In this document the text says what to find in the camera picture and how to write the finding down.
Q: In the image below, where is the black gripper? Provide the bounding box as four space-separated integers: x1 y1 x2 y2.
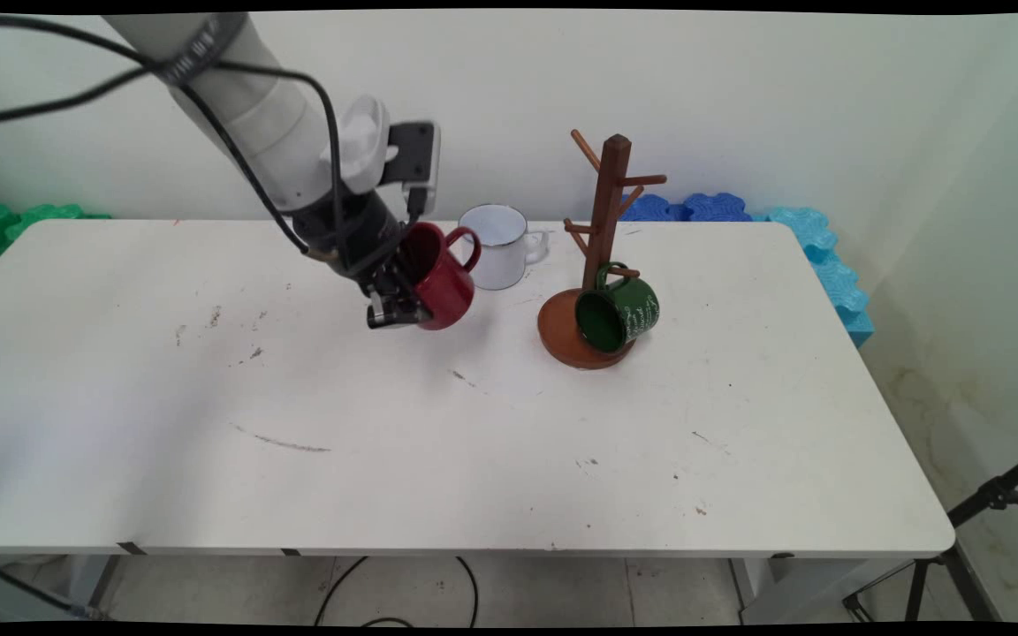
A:
292 187 433 330

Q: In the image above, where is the red ceramic mug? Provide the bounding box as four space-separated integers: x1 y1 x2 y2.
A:
398 222 482 332

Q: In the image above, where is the white enamel mug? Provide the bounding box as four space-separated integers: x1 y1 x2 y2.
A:
458 204 551 292

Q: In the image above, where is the brown wooden mug tree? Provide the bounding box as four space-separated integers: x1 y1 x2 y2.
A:
537 130 668 370

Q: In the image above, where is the green enamel mug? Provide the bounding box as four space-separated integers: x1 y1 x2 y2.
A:
574 261 660 354

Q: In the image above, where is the green foam mat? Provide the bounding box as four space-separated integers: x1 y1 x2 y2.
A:
0 203 112 262

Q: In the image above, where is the grey table leg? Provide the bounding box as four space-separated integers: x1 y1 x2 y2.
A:
74 554 123 612

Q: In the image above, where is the light blue foam mat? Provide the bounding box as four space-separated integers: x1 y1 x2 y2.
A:
751 207 876 348

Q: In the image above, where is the black tripod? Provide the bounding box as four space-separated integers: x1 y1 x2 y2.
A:
842 444 1018 625

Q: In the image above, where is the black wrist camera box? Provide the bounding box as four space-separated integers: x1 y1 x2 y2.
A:
384 121 442 218

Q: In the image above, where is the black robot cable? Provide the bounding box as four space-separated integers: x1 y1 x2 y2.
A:
0 55 353 270
0 14 310 257

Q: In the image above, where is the black floor cable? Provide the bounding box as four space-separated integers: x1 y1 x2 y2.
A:
313 556 480 629

